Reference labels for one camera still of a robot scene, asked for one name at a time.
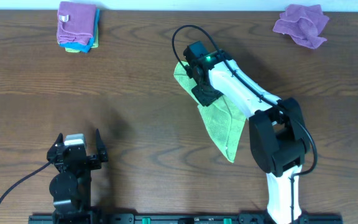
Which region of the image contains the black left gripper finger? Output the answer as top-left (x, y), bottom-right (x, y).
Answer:
top-left (47, 133), bottom-right (63, 162)
top-left (96, 129), bottom-right (108, 162)

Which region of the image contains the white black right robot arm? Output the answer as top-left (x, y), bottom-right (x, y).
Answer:
top-left (183, 49), bottom-right (316, 223)

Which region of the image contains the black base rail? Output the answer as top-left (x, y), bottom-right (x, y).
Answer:
top-left (28, 213), bottom-right (343, 224)

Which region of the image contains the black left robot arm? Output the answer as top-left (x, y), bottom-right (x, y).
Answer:
top-left (47, 129), bottom-right (108, 223)

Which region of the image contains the folded blue cloth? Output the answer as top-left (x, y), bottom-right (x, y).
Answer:
top-left (59, 9), bottom-right (100, 53)

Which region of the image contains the light green cloth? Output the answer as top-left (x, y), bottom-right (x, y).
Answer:
top-left (173, 60), bottom-right (247, 164)

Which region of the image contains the folded purple cloth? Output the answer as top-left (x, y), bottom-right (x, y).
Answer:
top-left (57, 1), bottom-right (97, 45)

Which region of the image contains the folded yellow-green cloth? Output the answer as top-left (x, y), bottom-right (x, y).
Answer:
top-left (59, 30), bottom-right (99, 53)

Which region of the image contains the crumpled purple cloth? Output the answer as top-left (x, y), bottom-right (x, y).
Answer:
top-left (272, 4), bottom-right (329, 49)

